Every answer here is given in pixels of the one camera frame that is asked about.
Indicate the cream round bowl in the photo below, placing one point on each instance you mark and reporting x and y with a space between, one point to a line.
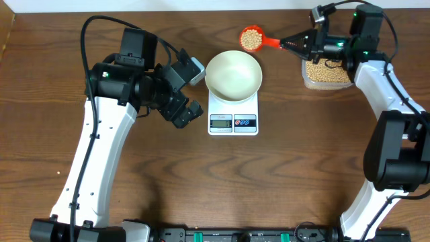
233 76

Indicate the wooden side panel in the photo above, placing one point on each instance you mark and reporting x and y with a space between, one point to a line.
7 18

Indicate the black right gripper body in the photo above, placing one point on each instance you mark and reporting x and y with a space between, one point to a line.
329 47

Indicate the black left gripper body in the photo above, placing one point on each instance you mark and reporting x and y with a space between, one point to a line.
162 97

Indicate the red plastic measuring scoop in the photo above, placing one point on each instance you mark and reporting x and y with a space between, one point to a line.
253 39

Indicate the white digital kitchen scale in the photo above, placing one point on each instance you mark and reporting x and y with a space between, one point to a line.
233 118

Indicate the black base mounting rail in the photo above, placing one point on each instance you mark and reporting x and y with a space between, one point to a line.
182 235

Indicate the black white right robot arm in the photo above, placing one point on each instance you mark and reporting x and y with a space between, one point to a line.
396 160

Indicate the clear container of soybeans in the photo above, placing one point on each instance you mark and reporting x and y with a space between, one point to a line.
326 75

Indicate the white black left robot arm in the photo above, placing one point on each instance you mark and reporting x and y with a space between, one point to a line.
118 87

